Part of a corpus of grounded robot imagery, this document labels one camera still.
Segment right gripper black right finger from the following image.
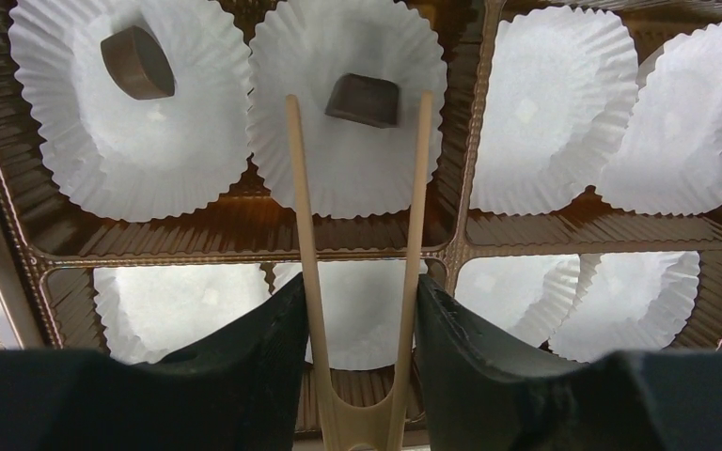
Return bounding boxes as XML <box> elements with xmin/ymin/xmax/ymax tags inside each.
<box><xmin>416</xmin><ymin>275</ymin><xmax>722</xmax><ymax>450</ymax></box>

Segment beige wooden tongs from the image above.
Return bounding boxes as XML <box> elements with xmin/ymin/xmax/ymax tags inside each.
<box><xmin>285</xmin><ymin>90</ymin><xmax>433</xmax><ymax>450</ymax></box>

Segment dark square chocolate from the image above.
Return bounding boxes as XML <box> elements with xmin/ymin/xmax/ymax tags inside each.
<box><xmin>324</xmin><ymin>73</ymin><xmax>400</xmax><ymax>129</ymax></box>

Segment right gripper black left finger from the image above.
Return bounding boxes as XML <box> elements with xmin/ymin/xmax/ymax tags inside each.
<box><xmin>0</xmin><ymin>276</ymin><xmax>308</xmax><ymax>450</ymax></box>

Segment white paper cup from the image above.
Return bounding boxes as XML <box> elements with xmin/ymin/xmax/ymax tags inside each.
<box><xmin>272</xmin><ymin>258</ymin><xmax>430</xmax><ymax>372</ymax></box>
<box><xmin>596</xmin><ymin>22</ymin><xmax>722</xmax><ymax>215</ymax></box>
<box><xmin>247</xmin><ymin>1</ymin><xmax>447</xmax><ymax>219</ymax></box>
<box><xmin>8</xmin><ymin>1</ymin><xmax>251</xmax><ymax>222</ymax></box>
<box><xmin>455</xmin><ymin>255</ymin><xmax>580</xmax><ymax>348</ymax></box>
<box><xmin>548</xmin><ymin>251</ymin><xmax>700</xmax><ymax>362</ymax></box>
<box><xmin>469</xmin><ymin>7</ymin><xmax>638</xmax><ymax>215</ymax></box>
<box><xmin>93</xmin><ymin>264</ymin><xmax>270</xmax><ymax>364</ymax></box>

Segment gold chocolate box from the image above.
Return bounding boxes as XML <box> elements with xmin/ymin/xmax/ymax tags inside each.
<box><xmin>0</xmin><ymin>0</ymin><xmax>722</xmax><ymax>437</ymax></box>

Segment dark oval chocolate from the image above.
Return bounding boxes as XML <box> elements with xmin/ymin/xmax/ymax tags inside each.
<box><xmin>100</xmin><ymin>25</ymin><xmax>176</xmax><ymax>101</ymax></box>

